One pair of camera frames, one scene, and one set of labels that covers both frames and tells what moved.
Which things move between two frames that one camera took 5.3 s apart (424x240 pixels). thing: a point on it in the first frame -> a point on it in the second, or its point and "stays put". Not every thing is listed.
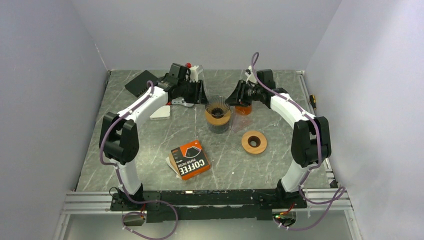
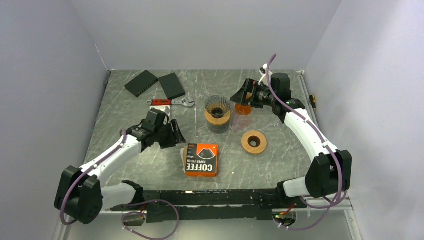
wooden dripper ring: (220, 121) stays put
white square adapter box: (163, 113) stays put
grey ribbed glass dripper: (217, 107) stays put
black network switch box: (137, 86) stays put
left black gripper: (199, 96) -> (175, 137)
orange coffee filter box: (189, 160) -> (202, 160)
